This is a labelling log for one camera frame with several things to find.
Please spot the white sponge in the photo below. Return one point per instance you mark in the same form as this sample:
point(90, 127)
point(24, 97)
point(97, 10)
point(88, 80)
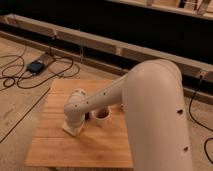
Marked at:
point(73, 131)

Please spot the wooden table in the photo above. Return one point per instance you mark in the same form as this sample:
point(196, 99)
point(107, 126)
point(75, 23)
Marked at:
point(97, 146)

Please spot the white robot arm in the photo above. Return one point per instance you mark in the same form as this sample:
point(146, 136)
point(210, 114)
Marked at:
point(153, 102)

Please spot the black phone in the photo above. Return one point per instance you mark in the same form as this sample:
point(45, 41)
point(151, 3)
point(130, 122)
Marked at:
point(87, 116)

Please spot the white cup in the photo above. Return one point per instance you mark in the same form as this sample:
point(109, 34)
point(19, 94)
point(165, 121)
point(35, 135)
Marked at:
point(101, 116)

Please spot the blue power adapter box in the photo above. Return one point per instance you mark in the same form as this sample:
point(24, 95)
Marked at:
point(35, 67)

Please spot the wooden shelf rail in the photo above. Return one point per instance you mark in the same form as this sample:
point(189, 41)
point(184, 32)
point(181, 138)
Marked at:
point(41, 35)

